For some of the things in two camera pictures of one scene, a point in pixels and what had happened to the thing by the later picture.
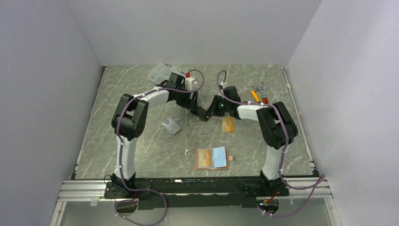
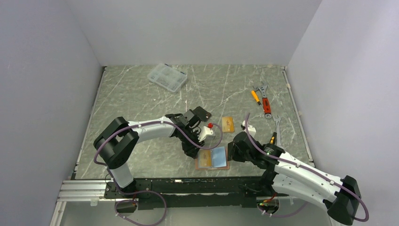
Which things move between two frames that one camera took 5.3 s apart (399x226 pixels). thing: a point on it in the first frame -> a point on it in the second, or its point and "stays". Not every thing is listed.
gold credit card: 204,157 stays
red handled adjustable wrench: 263,90 stays
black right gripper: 214,111 -> 234,156
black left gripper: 191,104 -> 191,150
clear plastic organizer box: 162,72 stays
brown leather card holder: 215,158 stays
